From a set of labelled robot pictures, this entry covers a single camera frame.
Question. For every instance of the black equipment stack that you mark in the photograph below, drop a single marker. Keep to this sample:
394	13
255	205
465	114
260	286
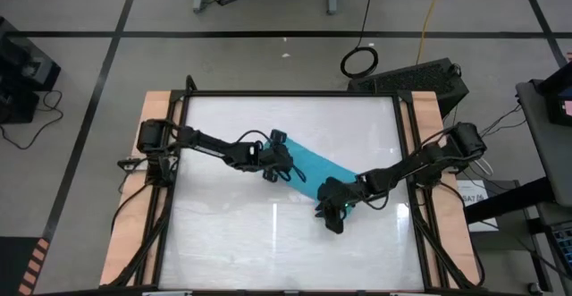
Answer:
22	68

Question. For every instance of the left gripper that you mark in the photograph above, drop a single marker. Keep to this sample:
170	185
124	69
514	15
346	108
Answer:
275	157

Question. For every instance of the black desk leg bar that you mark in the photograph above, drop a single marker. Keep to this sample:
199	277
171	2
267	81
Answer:
505	204

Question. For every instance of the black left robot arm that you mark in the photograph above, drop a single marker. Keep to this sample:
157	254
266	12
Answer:
210	146

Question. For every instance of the black electronic device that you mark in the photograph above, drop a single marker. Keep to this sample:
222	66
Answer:
561	108

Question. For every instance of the grey desk top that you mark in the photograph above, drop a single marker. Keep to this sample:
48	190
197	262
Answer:
549	153

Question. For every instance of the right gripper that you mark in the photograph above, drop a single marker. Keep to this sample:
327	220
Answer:
337	193

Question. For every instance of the blue terry towel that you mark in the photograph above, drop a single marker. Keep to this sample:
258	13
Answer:
313	168

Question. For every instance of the black table frame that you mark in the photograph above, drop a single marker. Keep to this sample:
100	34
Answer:
290	94

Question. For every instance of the black keyboard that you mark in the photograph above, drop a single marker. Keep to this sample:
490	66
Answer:
411	79
564	247

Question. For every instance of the white paper label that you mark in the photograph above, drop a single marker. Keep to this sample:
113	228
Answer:
469	188

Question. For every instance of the wooden table board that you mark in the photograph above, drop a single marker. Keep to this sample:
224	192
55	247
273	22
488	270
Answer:
129	224
429	108

